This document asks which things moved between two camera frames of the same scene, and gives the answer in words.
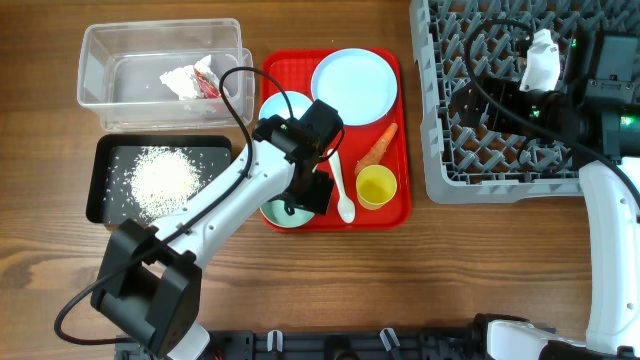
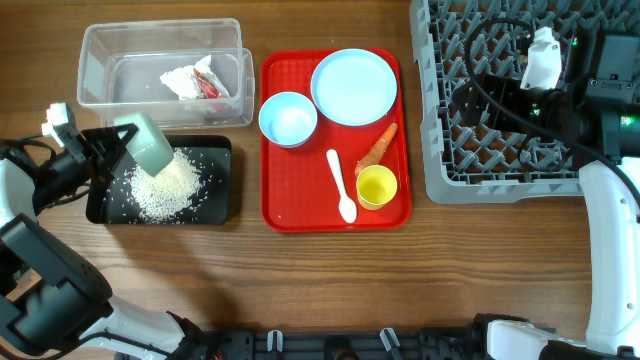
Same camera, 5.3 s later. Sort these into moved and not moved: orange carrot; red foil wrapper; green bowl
Moved: green bowl
Not moved: orange carrot; red foil wrapper
